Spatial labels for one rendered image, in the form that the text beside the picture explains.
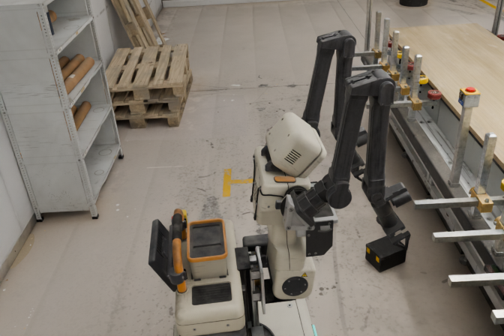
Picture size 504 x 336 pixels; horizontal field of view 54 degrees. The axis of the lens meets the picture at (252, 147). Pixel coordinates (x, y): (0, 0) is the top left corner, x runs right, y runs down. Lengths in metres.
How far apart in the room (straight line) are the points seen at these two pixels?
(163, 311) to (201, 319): 1.15
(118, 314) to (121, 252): 0.54
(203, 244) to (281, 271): 0.32
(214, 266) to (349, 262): 1.45
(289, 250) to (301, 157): 0.41
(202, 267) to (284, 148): 0.57
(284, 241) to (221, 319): 0.36
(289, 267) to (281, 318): 0.59
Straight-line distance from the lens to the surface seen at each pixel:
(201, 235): 2.00
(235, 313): 1.85
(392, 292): 3.06
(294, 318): 2.51
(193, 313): 1.85
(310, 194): 1.61
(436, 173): 2.82
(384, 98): 1.46
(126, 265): 3.34
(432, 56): 3.87
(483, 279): 1.97
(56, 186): 3.72
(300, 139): 1.64
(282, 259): 1.91
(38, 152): 3.61
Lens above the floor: 2.16
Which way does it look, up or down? 29 degrees down
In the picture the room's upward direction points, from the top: 4 degrees counter-clockwise
